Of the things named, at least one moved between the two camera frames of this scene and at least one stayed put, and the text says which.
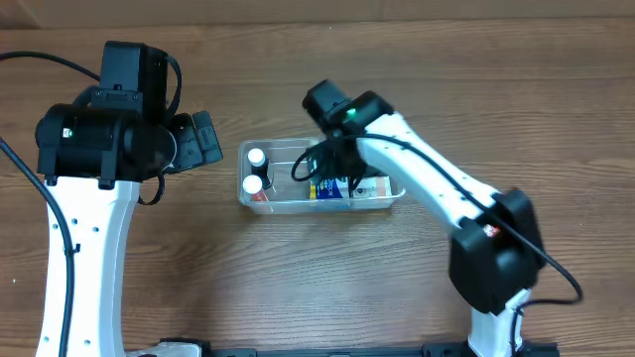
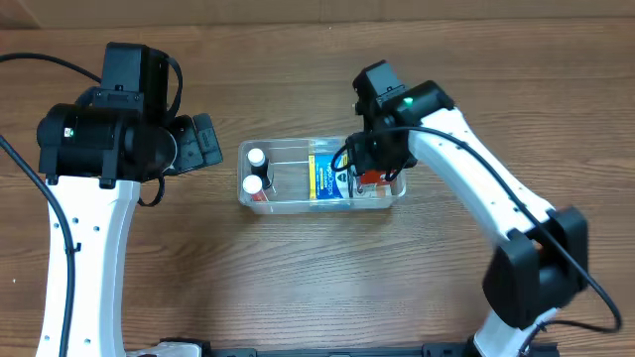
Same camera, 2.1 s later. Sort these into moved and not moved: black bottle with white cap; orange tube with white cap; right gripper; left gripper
Moved: right gripper
Not moved: black bottle with white cap; left gripper; orange tube with white cap
